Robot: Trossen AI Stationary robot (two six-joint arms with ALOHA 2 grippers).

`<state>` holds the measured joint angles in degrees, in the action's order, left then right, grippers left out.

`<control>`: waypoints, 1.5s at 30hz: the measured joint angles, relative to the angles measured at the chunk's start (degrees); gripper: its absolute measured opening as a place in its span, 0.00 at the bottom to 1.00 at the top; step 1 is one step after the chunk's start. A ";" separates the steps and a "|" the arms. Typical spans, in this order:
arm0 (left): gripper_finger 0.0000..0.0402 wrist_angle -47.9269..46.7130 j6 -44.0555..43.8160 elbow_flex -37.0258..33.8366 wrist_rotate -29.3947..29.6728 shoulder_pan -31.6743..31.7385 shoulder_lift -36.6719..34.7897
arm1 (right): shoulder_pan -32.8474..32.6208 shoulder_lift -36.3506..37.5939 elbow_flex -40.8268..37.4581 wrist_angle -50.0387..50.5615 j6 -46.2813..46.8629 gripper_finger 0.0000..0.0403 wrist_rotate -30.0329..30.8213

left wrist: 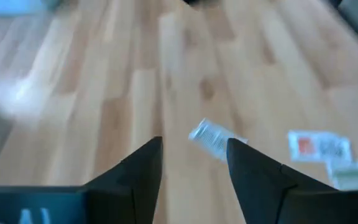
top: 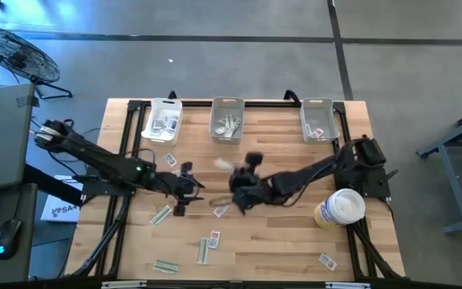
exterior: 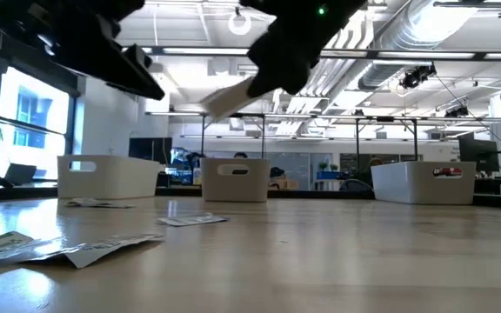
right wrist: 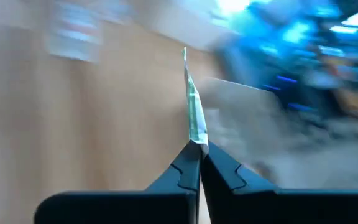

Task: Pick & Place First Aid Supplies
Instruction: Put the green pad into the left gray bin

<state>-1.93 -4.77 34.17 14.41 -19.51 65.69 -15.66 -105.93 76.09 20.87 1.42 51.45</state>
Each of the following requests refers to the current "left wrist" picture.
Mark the white barcode packet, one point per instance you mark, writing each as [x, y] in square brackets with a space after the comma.
[210, 137]

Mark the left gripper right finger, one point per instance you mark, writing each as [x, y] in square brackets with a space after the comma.
[266, 193]

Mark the red white ointment packet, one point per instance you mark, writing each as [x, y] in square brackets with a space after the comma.
[319, 146]

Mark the green striped bandage wrapper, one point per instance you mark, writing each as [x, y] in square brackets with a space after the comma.
[356, 175]

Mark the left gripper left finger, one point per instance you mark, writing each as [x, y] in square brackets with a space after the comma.
[129, 193]

